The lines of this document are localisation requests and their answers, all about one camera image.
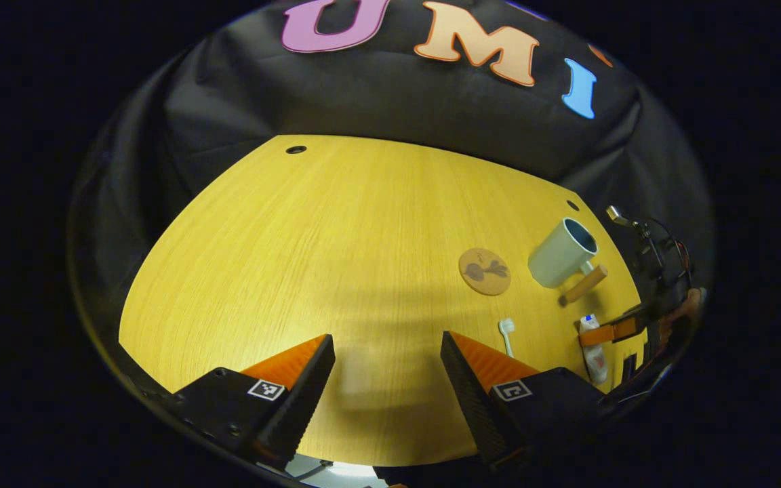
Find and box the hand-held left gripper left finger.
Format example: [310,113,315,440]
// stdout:
[174,333,336,472]

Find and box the pale green cup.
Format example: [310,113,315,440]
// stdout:
[527,217,609,306]

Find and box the black backdrop cloth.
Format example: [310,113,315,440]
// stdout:
[68,0,713,407]

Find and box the wooden desktop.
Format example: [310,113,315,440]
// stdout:
[118,134,649,467]

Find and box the white toothpaste tube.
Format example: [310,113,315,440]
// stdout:
[579,314,609,386]

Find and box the round wooden coaster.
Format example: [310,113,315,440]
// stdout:
[458,247,512,297]

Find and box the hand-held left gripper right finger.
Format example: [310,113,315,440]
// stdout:
[440,331,608,472]

